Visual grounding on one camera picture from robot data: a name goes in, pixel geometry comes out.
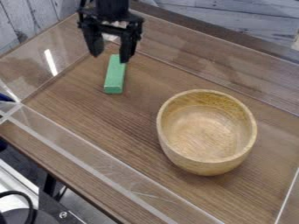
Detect black cable loop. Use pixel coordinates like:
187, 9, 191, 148
0, 190, 37, 224

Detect brown wooden bowl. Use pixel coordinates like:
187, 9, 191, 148
156, 89, 257, 176

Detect clear acrylic tray enclosure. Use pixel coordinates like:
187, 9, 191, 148
0, 3, 299, 224

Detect blue object at edge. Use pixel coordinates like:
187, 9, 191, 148
0, 93, 14, 102

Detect green rectangular block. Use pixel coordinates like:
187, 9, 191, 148
104, 54, 127, 94

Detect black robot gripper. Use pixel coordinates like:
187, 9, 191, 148
77, 0, 144, 63

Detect black table leg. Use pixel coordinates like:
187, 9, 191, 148
43, 174, 57, 197

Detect grey metal base plate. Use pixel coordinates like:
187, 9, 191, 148
39, 191, 87, 224

